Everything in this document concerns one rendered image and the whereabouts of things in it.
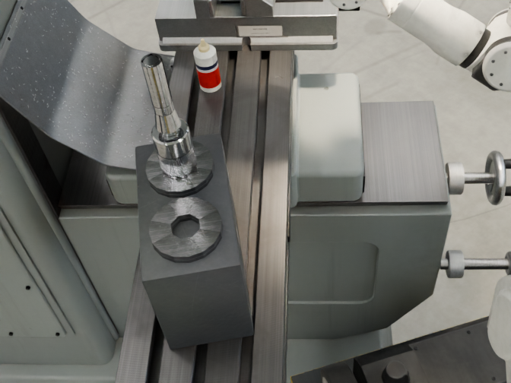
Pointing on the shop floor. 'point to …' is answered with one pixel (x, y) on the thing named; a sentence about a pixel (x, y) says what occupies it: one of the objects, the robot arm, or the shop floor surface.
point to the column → (42, 254)
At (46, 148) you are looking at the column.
